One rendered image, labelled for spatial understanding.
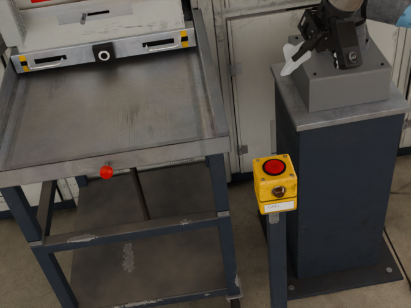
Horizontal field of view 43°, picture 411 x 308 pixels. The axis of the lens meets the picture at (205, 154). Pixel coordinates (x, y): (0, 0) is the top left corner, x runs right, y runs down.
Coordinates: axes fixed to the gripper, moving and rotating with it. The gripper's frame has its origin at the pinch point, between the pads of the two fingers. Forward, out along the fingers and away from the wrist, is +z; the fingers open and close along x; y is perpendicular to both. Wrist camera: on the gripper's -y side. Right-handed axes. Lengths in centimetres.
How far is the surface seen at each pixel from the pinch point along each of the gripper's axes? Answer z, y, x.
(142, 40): 26, 41, 25
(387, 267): 80, -31, -53
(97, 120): 29, 17, 44
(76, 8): 17, 46, 43
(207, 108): 19.8, 9.1, 18.2
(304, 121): 21.8, 1.1, -8.4
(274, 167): 3.1, -20.2, 17.7
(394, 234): 83, -19, -65
